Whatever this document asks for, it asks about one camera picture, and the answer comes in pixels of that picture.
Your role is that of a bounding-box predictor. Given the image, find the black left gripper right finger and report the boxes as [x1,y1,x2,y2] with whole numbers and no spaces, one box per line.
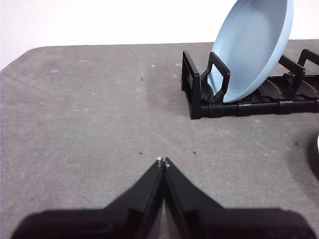
[164,157,319,239]

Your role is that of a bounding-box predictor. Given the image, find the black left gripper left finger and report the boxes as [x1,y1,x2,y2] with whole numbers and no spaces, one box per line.
[9,156,166,239]

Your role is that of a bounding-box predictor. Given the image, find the black plate rack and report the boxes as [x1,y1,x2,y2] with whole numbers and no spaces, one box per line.
[181,49,319,120]

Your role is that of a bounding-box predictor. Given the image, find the blue plate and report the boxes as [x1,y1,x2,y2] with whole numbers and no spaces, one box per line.
[208,0,294,104]

